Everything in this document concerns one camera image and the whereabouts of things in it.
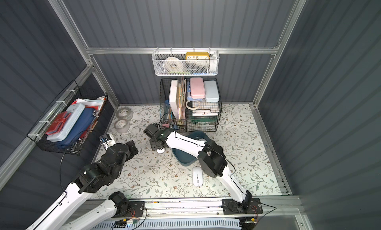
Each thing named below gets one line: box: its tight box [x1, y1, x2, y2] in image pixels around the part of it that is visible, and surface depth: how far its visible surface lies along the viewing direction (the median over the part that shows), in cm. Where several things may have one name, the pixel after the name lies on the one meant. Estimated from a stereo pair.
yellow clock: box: [185, 52, 210, 60], surface depth 89 cm
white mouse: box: [191, 166, 203, 187], surface depth 84 cm
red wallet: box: [45, 111, 72, 135], surface depth 64 cm
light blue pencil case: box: [203, 80, 220, 103], surface depth 96 cm
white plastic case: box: [46, 103, 86, 143], surface depth 66 cm
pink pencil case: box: [190, 77, 206, 100], surface depth 96 cm
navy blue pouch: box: [53, 107, 97, 146], surface depth 69 cm
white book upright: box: [168, 79, 179, 120], surface depth 93 cm
